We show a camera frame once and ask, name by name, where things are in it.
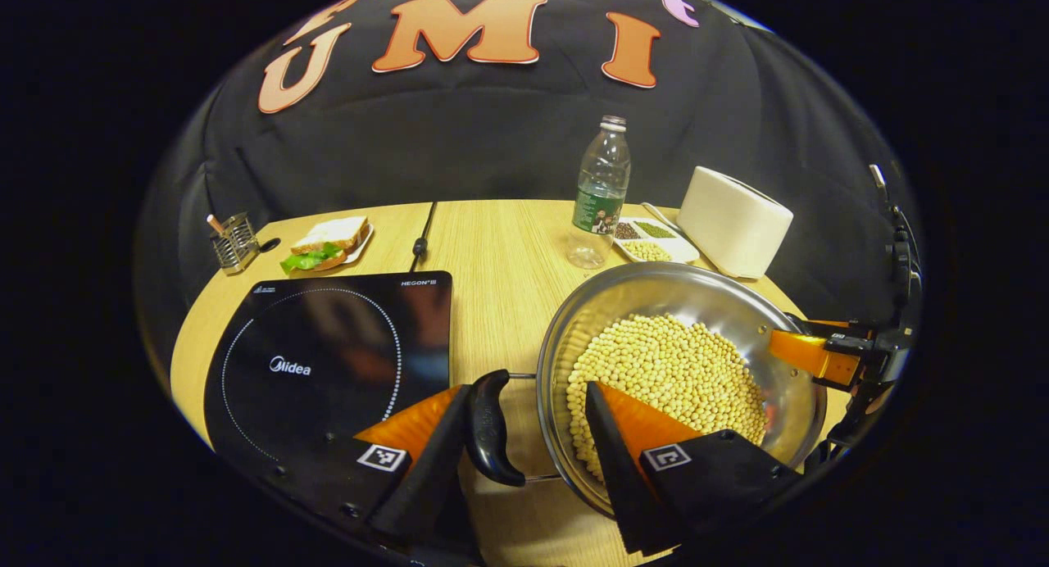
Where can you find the white divided bean dish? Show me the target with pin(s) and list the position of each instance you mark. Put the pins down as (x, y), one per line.
(656, 243)

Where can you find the black round desk grommet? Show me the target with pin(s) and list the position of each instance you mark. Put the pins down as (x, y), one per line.
(270, 245)

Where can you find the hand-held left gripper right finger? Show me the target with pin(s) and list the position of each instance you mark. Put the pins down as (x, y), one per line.
(610, 460)

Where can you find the sandwich with lettuce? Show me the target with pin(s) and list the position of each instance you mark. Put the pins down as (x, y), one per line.
(328, 239)

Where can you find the small white plate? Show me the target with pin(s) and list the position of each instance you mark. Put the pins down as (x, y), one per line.
(361, 247)

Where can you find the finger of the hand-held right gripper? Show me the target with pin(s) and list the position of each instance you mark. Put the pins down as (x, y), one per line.
(807, 354)
(828, 326)

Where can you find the pile of yellow soybeans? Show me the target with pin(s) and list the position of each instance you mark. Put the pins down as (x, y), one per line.
(664, 362)

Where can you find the clear plastic water bottle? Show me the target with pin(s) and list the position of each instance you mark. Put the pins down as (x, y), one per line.
(601, 198)

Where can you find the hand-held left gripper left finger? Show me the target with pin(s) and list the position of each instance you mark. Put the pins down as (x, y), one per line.
(430, 469)

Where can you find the black induction cooktop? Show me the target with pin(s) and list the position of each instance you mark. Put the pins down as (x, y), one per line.
(328, 362)

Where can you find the white toaster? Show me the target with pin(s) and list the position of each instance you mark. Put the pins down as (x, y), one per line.
(733, 223)

